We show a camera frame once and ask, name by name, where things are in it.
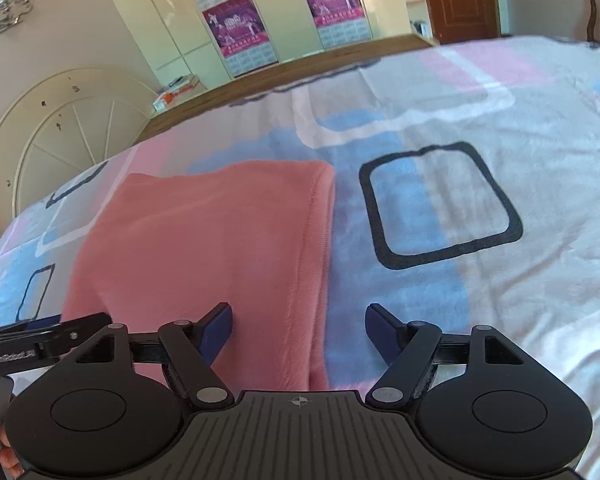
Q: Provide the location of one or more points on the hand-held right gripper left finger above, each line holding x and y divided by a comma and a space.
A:
217, 332

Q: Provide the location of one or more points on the brown wooden door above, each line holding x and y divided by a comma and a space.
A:
460, 5

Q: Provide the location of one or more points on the wooden bed frame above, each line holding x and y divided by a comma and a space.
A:
280, 77

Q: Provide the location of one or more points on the cream headboard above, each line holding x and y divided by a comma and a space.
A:
55, 125

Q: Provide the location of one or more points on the small white box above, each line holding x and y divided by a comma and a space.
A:
162, 102

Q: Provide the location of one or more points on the person's left hand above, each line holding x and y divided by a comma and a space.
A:
10, 455

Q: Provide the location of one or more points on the cream wardrobe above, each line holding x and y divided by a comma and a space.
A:
280, 10

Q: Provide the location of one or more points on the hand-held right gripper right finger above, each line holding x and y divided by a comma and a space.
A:
382, 332

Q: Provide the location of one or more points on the pink shirt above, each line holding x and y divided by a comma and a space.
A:
205, 235

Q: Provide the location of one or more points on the printed bedsheet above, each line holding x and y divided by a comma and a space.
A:
480, 310

